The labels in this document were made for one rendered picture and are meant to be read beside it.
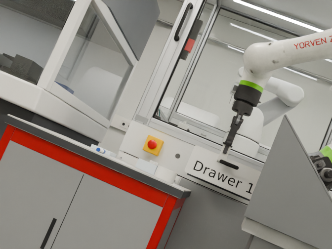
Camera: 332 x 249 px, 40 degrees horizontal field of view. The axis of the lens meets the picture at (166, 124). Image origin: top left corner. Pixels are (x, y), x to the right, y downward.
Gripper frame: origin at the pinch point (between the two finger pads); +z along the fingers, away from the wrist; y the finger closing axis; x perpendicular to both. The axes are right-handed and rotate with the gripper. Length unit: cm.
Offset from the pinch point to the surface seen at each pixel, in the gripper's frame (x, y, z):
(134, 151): -36.4, -30.5, 12.6
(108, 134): -128, -366, 14
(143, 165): -26.8, -5.0, 15.6
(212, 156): -3.4, -2.1, 2.5
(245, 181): 11.2, -1.7, 6.1
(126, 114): -118, -367, -17
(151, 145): -29.2, -23.2, 7.0
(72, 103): -76, -44, 3
